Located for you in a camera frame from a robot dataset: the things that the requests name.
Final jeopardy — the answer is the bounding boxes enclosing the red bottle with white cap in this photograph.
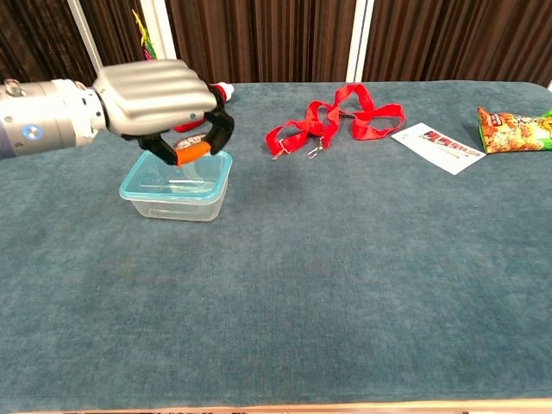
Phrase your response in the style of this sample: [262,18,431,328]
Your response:
[172,81,235,133]

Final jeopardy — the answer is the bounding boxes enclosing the blue translucent lid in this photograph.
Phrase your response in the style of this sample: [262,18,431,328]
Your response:
[118,149,234,204]

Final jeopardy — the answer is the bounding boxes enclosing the white card with red print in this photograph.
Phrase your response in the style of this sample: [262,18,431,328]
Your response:
[390,122,487,176]

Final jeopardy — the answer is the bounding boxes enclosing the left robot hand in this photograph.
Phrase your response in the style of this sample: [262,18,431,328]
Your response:
[91,59,236,167]

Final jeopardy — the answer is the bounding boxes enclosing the red lanyard with metal clips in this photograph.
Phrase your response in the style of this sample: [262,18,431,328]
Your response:
[264,83,406,160]

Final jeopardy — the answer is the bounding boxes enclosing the green orange snack bag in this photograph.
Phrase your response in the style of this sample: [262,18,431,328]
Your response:
[477,106,552,154]

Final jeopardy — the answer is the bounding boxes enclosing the blue velvet table cloth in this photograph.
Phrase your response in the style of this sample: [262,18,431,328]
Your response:
[0,80,552,411]

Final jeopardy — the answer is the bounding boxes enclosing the white frame post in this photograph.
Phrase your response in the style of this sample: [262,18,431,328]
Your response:
[66,0,111,87]
[346,0,375,83]
[140,0,180,61]

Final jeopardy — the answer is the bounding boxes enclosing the colourful feather shuttlecock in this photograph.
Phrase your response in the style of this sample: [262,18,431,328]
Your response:
[131,9,156,61]

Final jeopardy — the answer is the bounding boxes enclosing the dark brown pleated curtain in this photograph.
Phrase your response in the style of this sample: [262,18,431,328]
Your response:
[0,0,552,90]

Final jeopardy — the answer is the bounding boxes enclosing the clear plastic container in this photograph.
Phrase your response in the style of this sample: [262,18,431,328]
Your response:
[119,154,234,223]

